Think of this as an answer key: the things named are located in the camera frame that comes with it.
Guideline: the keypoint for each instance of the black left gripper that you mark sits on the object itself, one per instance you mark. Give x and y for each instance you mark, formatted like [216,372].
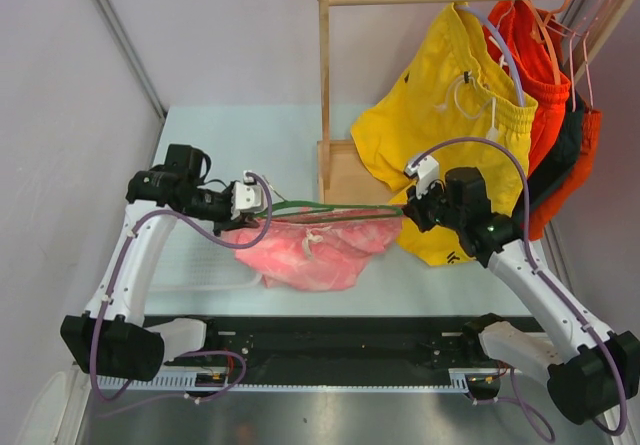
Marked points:
[226,223]

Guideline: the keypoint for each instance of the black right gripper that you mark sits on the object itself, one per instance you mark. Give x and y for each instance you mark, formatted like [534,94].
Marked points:
[416,207]

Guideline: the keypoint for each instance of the green wire hanger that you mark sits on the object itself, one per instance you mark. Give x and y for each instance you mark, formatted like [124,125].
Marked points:
[311,212]

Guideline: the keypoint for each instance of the pink patterned shorts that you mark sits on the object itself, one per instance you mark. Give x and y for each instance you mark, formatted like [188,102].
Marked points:
[318,257]

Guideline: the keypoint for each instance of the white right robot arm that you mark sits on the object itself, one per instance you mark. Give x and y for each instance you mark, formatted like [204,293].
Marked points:
[584,365]

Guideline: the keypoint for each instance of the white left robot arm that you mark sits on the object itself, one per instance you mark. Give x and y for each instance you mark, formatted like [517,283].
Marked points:
[109,337]

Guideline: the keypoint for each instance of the yellow shorts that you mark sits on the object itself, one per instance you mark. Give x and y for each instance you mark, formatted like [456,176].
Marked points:
[452,95]

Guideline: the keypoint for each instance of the black and orange shorts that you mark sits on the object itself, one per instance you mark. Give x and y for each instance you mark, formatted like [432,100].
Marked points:
[567,165]

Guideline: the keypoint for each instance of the lavender plastic hanger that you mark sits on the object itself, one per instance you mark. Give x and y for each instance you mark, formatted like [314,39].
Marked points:
[507,55]

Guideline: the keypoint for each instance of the white plastic basket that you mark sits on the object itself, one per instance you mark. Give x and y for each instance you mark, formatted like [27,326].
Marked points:
[189,262]

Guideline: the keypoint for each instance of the wooden clothes rack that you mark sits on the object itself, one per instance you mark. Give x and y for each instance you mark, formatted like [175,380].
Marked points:
[342,178]

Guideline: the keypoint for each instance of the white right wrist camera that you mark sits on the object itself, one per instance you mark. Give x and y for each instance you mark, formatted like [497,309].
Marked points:
[424,170]

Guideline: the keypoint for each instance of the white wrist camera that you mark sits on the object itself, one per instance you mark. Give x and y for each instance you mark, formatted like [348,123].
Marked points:
[424,170]
[248,195]

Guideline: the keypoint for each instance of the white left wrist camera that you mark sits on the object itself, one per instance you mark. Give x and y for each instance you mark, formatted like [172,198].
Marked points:
[248,195]

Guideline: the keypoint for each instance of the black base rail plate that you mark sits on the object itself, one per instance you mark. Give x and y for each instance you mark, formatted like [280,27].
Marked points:
[342,350]

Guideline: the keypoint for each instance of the white slotted cable duct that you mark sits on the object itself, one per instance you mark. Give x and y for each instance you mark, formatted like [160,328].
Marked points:
[205,380]

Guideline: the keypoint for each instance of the pink wire hanger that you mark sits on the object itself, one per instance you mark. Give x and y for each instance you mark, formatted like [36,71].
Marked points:
[577,41]

